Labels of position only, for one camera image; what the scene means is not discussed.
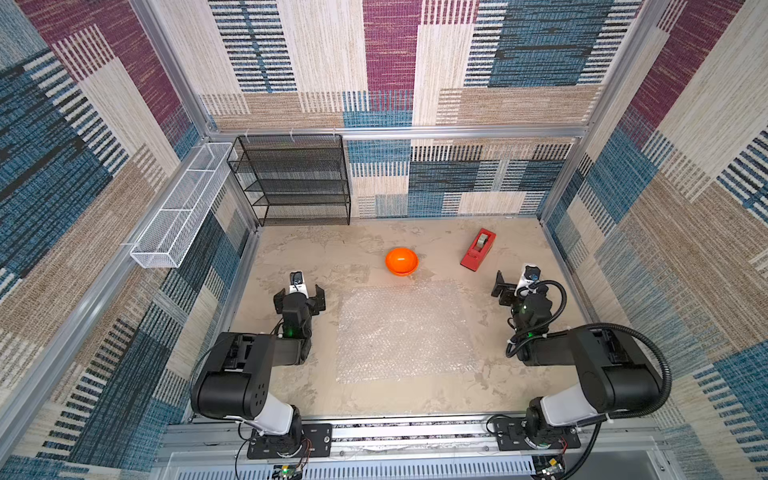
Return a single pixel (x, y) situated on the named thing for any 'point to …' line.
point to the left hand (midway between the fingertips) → (301, 287)
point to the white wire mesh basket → (169, 235)
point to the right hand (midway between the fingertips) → (518, 277)
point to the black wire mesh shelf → (293, 178)
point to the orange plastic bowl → (402, 261)
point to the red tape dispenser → (479, 250)
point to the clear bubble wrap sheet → (403, 331)
